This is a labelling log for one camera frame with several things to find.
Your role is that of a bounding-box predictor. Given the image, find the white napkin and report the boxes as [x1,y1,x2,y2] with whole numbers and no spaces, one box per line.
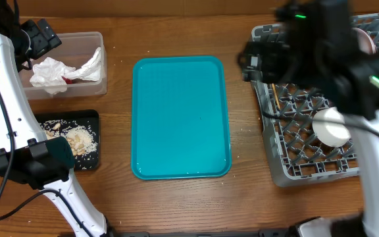
[30,47,102,95]

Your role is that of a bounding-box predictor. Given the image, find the wooden chopstick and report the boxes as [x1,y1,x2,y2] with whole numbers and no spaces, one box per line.
[271,84,280,110]

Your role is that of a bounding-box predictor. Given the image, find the red snack wrapper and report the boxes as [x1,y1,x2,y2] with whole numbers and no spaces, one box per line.
[62,77,73,84]

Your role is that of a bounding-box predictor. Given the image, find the white bowl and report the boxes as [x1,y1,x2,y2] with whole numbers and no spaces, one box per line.
[312,107,351,147]

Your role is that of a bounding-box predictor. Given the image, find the pink plate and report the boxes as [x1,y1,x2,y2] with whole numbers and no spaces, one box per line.
[353,28,376,55]

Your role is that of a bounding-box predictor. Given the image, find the rice and peanut leftovers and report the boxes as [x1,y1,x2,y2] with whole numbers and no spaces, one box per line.
[39,119,99,160]

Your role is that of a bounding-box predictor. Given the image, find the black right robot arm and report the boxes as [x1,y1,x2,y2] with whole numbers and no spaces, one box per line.
[237,1,379,236]

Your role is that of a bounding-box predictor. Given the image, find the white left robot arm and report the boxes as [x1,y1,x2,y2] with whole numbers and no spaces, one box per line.
[0,0,115,236]

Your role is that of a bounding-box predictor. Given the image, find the black food waste tray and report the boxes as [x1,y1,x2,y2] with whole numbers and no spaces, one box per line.
[36,109,100,171]

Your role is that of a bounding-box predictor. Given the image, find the grey dishwasher rack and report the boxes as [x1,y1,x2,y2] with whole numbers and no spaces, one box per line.
[250,13,379,187]

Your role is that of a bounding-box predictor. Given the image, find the clear plastic bin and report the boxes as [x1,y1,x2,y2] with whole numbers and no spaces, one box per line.
[19,32,107,100]

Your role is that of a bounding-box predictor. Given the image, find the teal plastic tray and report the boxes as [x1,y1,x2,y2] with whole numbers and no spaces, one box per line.
[130,56,232,180]

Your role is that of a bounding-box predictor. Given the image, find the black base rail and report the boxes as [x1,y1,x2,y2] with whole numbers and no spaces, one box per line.
[103,228,295,237]

